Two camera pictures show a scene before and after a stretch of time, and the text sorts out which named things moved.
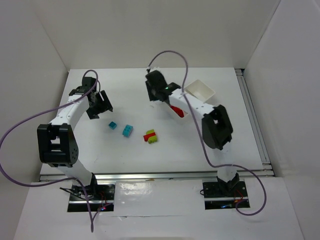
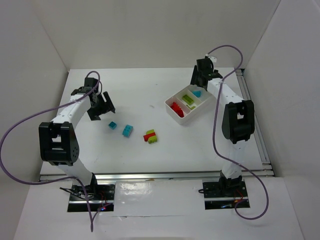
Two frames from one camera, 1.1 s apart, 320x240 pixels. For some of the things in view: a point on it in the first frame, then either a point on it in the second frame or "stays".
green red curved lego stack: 150,136 stays
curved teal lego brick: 127,131 stays
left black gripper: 99,105 stays
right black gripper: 155,91 -> 199,79
